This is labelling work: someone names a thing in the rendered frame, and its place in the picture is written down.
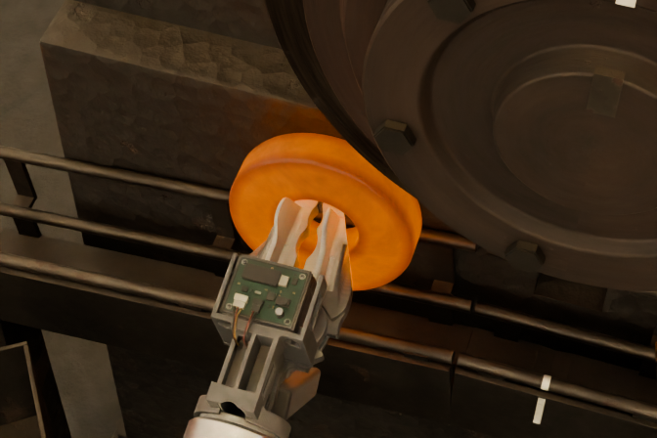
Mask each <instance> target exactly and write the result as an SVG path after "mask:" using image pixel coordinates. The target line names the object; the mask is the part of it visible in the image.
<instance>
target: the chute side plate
mask: <svg viewBox="0 0 657 438"><path fill-rule="evenodd" d="M210 316H211V314H210V313H205V312H200V311H195V310H191V309H186V308H181V307H179V306H175V305H170V304H166V303H161V302H156V301H152V300H148V299H144V298H139V297H135V296H130V295H126V294H121V293H117V292H112V291H108V290H103V289H99V288H94V287H90V286H86V285H78V284H73V283H69V282H64V281H60V280H55V279H51V278H46V277H42V276H37V275H33V274H29V273H24V272H20V271H15V270H11V269H6V268H2V267H0V320H2V321H6V322H10V323H15V324H19V325H23V326H27V327H32V328H36V329H44V330H47V331H51V332H56V333H60V334H64V335H69V336H73V337H77V338H81V339H86V340H90V341H94V342H99V343H103V344H106V345H111V346H115V347H119V348H124V349H128V350H132V351H137V352H141V353H145V354H149V355H154V356H157V357H161V358H166V359H170V360H174V361H179V362H183V363H187V364H192V365H196V366H200V367H205V368H209V369H213V370H216V371H221V370H222V368H223V365H224V362H225V359H226V356H227V353H228V351H229V348H230V346H228V345H225V344H224V341H223V339H222V337H221V335H220V334H219V332H218V330H217V328H216V326H215V325H214V323H213V321H212V319H211V317H210ZM322 353H323V355H324V358H325V359H324V360H323V361H321V362H320V363H318V364H315V365H313V367H314V368H318V369H319V370H320V371H321V375H320V380H319V384H318V389H317V393H318V394H322V395H327V396H330V397H334V398H338V399H343V400H347V401H351V402H356V403H360V404H364V405H369V406H373V407H377V408H382V409H385V410H389V411H394V412H398V413H402V414H406V415H411V416H418V417H423V418H427V419H431V420H436V421H440V422H444V423H449V424H451V425H455V426H458V427H462V428H466V429H469V430H473V431H476V432H480V433H483V434H487V435H490V436H494V437H497V438H657V423H654V422H651V421H647V420H643V419H640V418H636V417H632V416H628V415H624V414H621V413H617V412H614V411H610V410H606V409H603V408H600V407H596V406H593V405H589V404H586V403H582V402H578V401H575V400H571V399H567V398H564V397H560V396H556V395H553V394H549V393H546V392H543V391H539V390H536V389H532V388H528V387H525V386H521V385H518V384H514V383H510V382H507V381H501V380H497V379H494V378H490V377H488V376H484V375H480V374H478V373H475V372H469V371H465V370H461V369H456V371H455V377H454V385H453V392H452V373H451V367H450V366H445V365H441V364H436V363H431V362H425V361H421V360H417V359H412V358H408V357H404V356H401V355H396V354H392V353H387V352H383V351H378V350H374V349H370V348H365V347H361V346H356V345H352V344H347V343H343V342H338V341H334V340H328V343H327V344H326V346H325V348H324V349H323V351H322ZM539 398H542V399H545V400H546V401H545V405H544V410H543V414H542V418H541V423H540V424H537V423H535V422H533V420H534V416H535V411H536V408H537V403H538V399H539Z"/></svg>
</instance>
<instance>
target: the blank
mask: <svg viewBox="0 0 657 438"><path fill-rule="evenodd" d="M284 197H288V198H290V199H291V200H292V201H296V200H302V199H310V200H317V201H321V202H324V203H327V204H329V205H332V206H334V207H335V208H337V209H339V210H340V211H342V212H343V213H344V214H346V215H347V216H348V217H349V218H350V219H351V220H352V222H353V223H354V224H355V226H356V227H354V228H349V229H346V233H347V241H348V250H349V258H350V267H351V276H352V286H353V291H354V290H366V289H372V288H376V287H380V286H382V285H386V284H388V283H390V282H392V281H393V280H395V279H396V278H398V277H399V276H400V275H401V274H402V273H403V272H404V271H405V270H406V269H407V267H408V266H409V264H410V262H411V260H412V257H413V255H414V252H415V249H416V244H417V241H418V239H419V236H420V232H421V227H422V217H421V211H420V207H419V203H418V201H417V199H416V198H415V197H413V196H412V195H410V194H409V193H407V192H406V191H404V190H403V189H402V188H400V187H399V186H397V185H396V184H395V183H393V182H392V181H391V180H389V179H388V178H387V177H386V176H384V175H383V174H382V173H381V172H379V171H378V170H377V169H376V168H375V167H373V166H372V165H371V164H370V163H369V162H368V161H366V160H365V159H364V158H363V157H362V156H361V155H360V154H359V153H358V152H357V151H356V150H355V149H354V148H353V147H352V146H350V145H349V143H348V142H347V141H346V140H343V139H339V138H336V137H332V136H328V135H323V134H316V133H291V134H284V135H280V136H277V137H274V138H271V139H269V140H267V141H265V142H263V143H261V144H260V145H258V146H257V147H255V148H254V149H253V150H252V151H251V152H250V153H249V154H248V155H247V157H246V158H245V160H244V161H243V163H242V165H241V169H240V171H239V173H238V175H237V177H236V179H235V181H234V183H233V185H232V188H231V190H230V196H229V205H230V212H231V217H232V220H233V222H234V225H235V227H236V229H237V230H238V232H239V234H240V235H241V237H242V239H243V240H244V241H245V242H246V243H247V245H248V246H249V247H250V248H251V249H252V250H253V251H254V250H255V249H256V248H257V247H259V246H260V245H261V244H262V243H263V242H264V241H265V240H266V239H267V238H268V236H269V234H270V232H271V229H272V227H273V226H274V220H275V214H276V210H277V208H278V205H279V203H280V201H281V200H282V199H283V198H284ZM319 225H320V223H318V222H316V221H314V220H313V221H312V223H311V226H310V235H309V237H308V238H306V239H305V240H304V242H303V243H302V244H301V245H300V247H299V251H298V261H299V266H298V268H299V269H304V265H305V262H306V259H307V258H308V257H309V256H310V255H311V254H312V253H313V251H314V250H315V248H316V246H317V242H318V235H317V228H318V226H319Z"/></svg>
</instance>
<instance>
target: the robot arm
mask: <svg viewBox="0 0 657 438"><path fill-rule="evenodd" d="M319 212H320V213H321V212H323V219H322V221H321V223H320V225H319V226H318V228H317V235H318V242H317V246H316V248H315V250H314V251H313V253H312V254H311V255H310V256H309V257H308V258H307V259H306V262H305V265H304V269H299V268H298V266H299V261H298V251H299V247H300V245H301V244H302V243H303V242H304V240H305V239H306V238H308V237H309V235H310V226H311V223H312V221H313V219H314V218H315V217H316V216H317V215H318V214H319ZM232 274H233V275H232ZM231 275H232V276H231ZM230 277H231V279H230ZM229 280H230V282H229ZM228 283H229V285H228ZM227 285H228V288H227ZM226 288H227V290H226ZM225 290H226V293H225ZM224 293H225V296H224ZM352 295H353V286H352V276H351V267H350V258H349V250H348V241H347V233H346V225H345V217H344V213H343V212H342V211H340V210H339V209H337V208H335V207H334V206H332V205H329V204H327V203H324V202H321V201H317V200H310V199H302V200H296V201H292V200H291V199H290V198H288V197H284V198H283V199H282V200H281V201H280V203H279V205H278V208H277V210H276V214H275V220H274V226H273V227H272V229H271V232H270V234H269V236H268V238H267V239H266V240H265V241H264V242H263V243H262V244H261V245H260V246H259V247H257V248H256V249H255V250H254V251H253V252H251V253H250V254H249V255H245V254H242V255H238V254H237V253H233V256H232V259H231V261H230V264H229V267H228V270H227V272H226V275H225V278H224V281H223V283H222V285H221V288H220V291H219V294H218V296H217V299H216V302H215V305H214V308H213V310H212V313H211V316H210V317H211V319H212V321H213V323H214V325H215V326H216V328H217V330H218V332H219V334H220V335H221V337H222V339H223V341H224V344H225V345H228V346H230V348H229V351H228V353H227V356H226V359H225V362H224V365H223V368H222V370H221V372H220V375H219V378H218V381H217V382H213V381H211V384H210V387H209V390H208V392H207V395H201V396H200V397H199V399H198V401H197V406H196V409H195V412H194V418H192V419H191V420H189V423H188V425H187V428H186V431H185V434H184V437H183V438H288V436H289V433H290V430H291V426H290V424H289V423H288V422H287V421H286V420H287V419H288V418H289V417H291V416H292V415H293V414H294V413H295V412H297V411H298V410H299V409H300V408H301V407H303V406H304V405H305V404H306V403H307V402H309V401H310V400H311V399H312V398H313V397H314V396H315V395H316V393H317V389H318V384H319V380H320V375H321V371H320V370H319V369H318V368H314V367H313V365H315V364H318V363H320V362H321V361H323V360H324V359H325V358H324V355H323V353H322V351H323V349H324V348H325V346H326V344H327V343H328V340H329V337H330V338H335V339H338V338H339V333H340V328H341V326H342V324H343V322H344V320H345V318H346V316H347V314H348V312H349V309H350V306H351V302H352ZM223 296H224V299H223ZM222 299H223V302H222Z"/></svg>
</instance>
